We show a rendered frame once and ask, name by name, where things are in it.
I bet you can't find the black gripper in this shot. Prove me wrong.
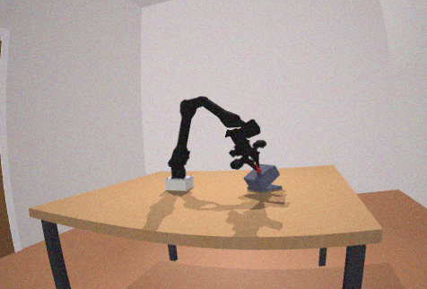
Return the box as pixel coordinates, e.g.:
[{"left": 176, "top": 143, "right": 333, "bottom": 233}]
[{"left": 231, "top": 139, "right": 267, "bottom": 171}]

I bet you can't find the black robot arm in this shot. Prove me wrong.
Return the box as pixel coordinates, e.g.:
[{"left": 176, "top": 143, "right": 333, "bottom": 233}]
[{"left": 168, "top": 96, "right": 260, "bottom": 179}]

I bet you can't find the grey sloped panel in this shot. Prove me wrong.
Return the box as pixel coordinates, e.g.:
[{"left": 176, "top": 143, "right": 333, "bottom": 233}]
[{"left": 243, "top": 164, "right": 282, "bottom": 193}]

